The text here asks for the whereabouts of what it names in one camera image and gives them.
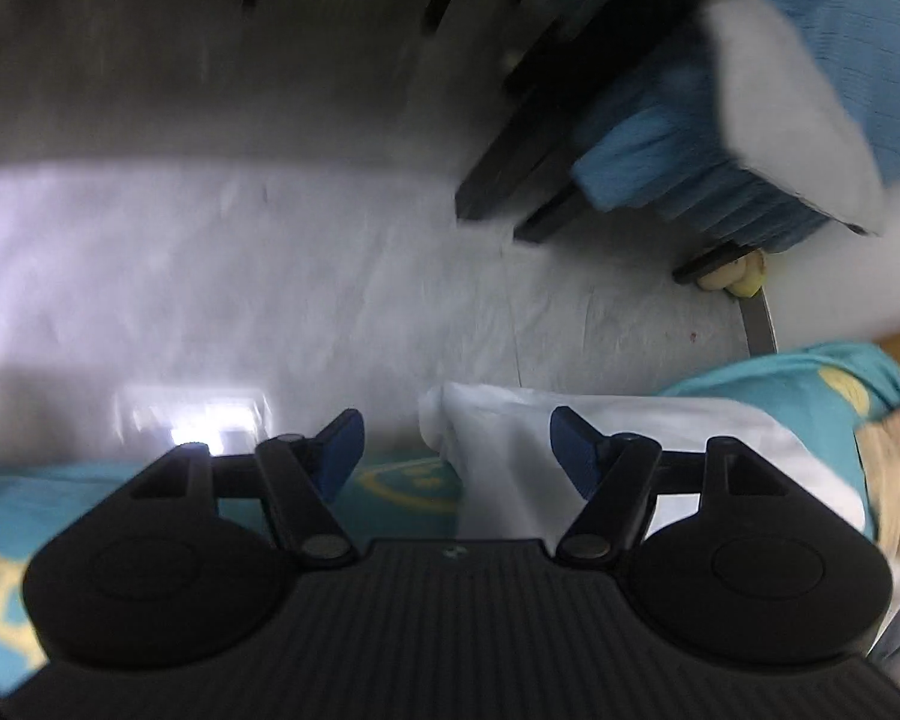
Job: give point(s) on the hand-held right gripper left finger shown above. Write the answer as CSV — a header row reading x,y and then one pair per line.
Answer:
x,y
343,444

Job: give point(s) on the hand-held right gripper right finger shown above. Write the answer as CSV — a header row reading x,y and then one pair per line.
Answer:
x,y
574,451

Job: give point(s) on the white shirt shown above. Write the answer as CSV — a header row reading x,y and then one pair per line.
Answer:
x,y
510,457

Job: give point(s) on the bed with teal printed sheet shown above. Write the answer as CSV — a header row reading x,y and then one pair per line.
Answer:
x,y
780,379

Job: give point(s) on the yellow object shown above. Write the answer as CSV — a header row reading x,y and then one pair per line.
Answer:
x,y
742,277

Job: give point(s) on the white table with dark trim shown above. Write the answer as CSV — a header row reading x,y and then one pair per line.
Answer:
x,y
570,97

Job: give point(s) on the chair with blue cover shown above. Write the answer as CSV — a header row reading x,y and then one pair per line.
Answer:
x,y
855,22

